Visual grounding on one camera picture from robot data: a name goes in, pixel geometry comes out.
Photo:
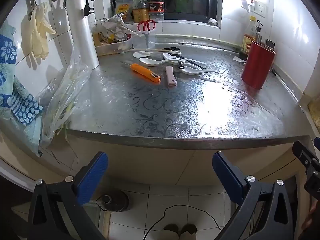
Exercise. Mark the white paper scrap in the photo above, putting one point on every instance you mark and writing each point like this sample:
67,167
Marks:
237,59

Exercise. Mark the yellow snack packets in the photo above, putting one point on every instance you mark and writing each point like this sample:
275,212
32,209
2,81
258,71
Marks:
102,38

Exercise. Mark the clear plastic jar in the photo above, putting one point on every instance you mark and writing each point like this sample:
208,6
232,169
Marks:
140,10

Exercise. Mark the blue dotted cloth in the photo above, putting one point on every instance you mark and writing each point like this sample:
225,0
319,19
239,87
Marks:
25,107

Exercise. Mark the white wall socket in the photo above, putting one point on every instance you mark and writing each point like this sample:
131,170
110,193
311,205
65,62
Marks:
260,7

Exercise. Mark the blue floral towel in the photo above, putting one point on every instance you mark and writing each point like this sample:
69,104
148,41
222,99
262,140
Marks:
7,52

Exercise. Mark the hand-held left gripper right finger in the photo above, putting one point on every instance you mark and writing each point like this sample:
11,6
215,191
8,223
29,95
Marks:
226,177

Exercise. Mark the grey slipper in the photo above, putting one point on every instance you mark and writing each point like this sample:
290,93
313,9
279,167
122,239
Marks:
171,231
188,231

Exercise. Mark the white rice paddle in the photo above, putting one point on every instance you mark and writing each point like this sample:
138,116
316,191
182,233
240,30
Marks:
142,54

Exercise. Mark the crumpled silver foil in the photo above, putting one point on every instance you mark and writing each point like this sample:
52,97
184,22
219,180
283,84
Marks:
115,25

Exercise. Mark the clear plastic bag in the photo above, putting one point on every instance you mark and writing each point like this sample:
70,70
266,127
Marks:
62,100

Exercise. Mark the white pipe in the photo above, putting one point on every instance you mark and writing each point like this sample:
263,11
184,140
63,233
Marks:
80,30

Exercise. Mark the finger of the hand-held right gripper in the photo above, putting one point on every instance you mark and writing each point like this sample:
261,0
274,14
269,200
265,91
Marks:
317,140
303,155

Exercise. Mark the pink folding knife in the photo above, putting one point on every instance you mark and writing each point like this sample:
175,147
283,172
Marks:
171,76

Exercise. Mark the person's right hand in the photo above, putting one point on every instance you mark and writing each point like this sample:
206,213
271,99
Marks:
311,206

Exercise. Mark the bag of grains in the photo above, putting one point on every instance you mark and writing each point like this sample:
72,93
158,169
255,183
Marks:
314,113

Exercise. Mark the cream patterned chopstick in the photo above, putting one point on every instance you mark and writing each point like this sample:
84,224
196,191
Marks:
150,50

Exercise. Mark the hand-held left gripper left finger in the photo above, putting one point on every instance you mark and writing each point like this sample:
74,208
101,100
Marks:
92,177

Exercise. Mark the red metal utensil holder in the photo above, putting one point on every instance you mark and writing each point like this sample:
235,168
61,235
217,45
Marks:
257,65

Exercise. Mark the crumpled white plastic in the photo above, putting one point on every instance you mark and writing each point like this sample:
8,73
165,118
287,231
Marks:
212,21

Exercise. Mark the clear plastic scissors holder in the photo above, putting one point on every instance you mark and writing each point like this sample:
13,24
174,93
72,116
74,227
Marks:
138,41

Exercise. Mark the cream rubber glove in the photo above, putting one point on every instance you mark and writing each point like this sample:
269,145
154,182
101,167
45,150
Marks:
27,35
42,25

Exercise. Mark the vinegar bottle yellow cap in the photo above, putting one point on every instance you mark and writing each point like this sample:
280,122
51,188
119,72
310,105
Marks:
248,42

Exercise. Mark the black smartphone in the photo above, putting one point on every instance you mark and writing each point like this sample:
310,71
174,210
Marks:
270,45

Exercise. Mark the metal towel bar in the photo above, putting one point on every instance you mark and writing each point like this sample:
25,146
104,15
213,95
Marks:
31,0

